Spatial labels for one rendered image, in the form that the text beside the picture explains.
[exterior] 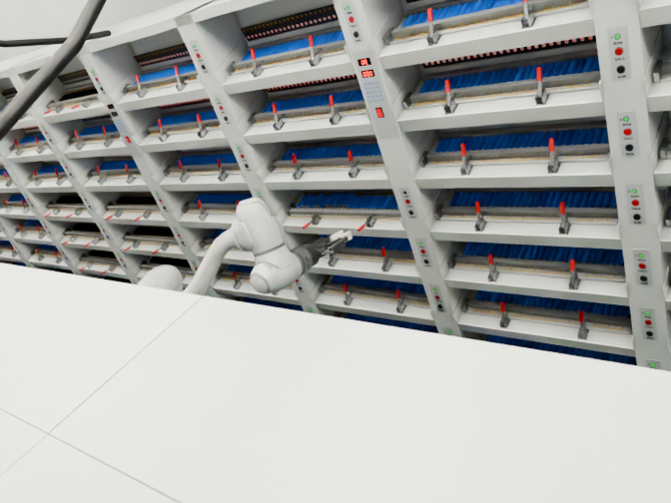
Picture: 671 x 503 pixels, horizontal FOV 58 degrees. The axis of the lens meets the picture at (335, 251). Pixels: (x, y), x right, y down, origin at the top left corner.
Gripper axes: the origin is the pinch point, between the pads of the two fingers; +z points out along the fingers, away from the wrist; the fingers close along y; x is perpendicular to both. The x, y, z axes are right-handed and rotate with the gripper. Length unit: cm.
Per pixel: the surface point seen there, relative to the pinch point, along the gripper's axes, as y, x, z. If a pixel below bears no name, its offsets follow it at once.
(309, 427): 112, 43, -135
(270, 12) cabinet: -28, 77, 17
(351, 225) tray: -8.3, -1.5, 17.0
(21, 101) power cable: 36, 62, -108
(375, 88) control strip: 22, 48, 3
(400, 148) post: 24.3, 28.1, 8.1
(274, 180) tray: -38.6, 17.8, 12.0
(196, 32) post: -46, 75, -3
